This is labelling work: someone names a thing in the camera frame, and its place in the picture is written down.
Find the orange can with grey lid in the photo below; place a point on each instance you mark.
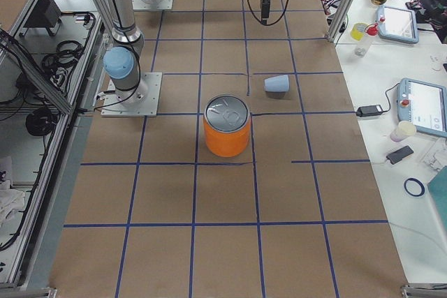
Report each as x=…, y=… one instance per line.
x=226, y=122

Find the clear bottle red cap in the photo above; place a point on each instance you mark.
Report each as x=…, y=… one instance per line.
x=369, y=36

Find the black smartphone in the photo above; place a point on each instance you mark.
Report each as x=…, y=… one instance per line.
x=399, y=154

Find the aluminium frame post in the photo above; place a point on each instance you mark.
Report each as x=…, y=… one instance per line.
x=345, y=1

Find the white crumpled cloth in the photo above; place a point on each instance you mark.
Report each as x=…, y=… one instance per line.
x=12, y=200

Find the far blue teach pendant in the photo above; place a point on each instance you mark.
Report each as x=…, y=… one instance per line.
x=398, y=24

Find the white paper cup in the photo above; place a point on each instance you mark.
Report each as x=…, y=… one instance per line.
x=403, y=130

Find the near blue teach pendant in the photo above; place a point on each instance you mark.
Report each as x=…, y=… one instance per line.
x=423, y=104

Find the light blue plastic cup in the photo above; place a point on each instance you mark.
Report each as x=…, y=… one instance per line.
x=277, y=84

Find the blue teach pendant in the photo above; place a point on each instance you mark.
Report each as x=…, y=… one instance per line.
x=398, y=24
x=423, y=104

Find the yellow tape roll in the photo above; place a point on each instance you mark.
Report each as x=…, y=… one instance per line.
x=358, y=30

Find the black power adapter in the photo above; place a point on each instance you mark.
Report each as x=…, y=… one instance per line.
x=369, y=111

